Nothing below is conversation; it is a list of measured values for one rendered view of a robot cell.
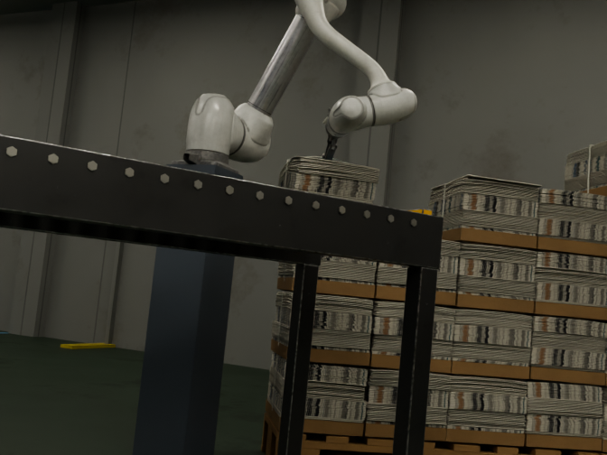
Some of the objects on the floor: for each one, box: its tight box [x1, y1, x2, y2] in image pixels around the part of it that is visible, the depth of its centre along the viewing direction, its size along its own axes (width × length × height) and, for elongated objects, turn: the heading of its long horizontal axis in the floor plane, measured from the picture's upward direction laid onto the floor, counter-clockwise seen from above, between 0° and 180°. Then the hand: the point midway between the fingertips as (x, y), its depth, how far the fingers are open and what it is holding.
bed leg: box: [277, 264, 319, 455], centre depth 202 cm, size 6×6×68 cm
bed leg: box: [392, 266, 438, 455], centre depth 159 cm, size 6×6×68 cm
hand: (325, 140), depth 262 cm, fingers open, 13 cm apart
